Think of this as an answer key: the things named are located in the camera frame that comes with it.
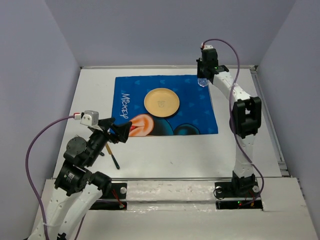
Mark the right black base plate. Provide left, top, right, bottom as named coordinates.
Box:
left=213, top=181, right=263, bottom=210

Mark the yellow round plate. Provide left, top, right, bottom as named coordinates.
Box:
left=143, top=88, right=180, bottom=118

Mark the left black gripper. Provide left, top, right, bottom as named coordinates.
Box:
left=86, top=116, right=133, bottom=165

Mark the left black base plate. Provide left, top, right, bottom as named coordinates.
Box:
left=90, top=182, right=128, bottom=211

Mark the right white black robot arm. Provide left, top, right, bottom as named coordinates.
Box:
left=196, top=45, right=262, bottom=200

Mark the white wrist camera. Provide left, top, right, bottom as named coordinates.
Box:
left=73, top=110, right=101, bottom=130
left=200, top=42, right=214, bottom=51

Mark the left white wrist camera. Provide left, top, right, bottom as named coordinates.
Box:
left=73, top=110, right=101, bottom=130

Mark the clear plastic cup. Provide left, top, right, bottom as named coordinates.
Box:
left=197, top=78, right=210, bottom=88

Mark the gold knife green handle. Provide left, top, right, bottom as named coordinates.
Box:
left=105, top=143, right=120, bottom=170

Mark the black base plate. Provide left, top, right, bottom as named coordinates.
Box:
left=90, top=182, right=128, bottom=211
left=213, top=181, right=263, bottom=210

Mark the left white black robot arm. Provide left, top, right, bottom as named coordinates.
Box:
left=28, top=113, right=132, bottom=240

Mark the blue Mickey placemat cloth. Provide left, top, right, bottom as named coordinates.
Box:
left=111, top=75, right=219, bottom=137

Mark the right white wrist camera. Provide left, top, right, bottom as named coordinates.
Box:
left=200, top=42, right=214, bottom=51

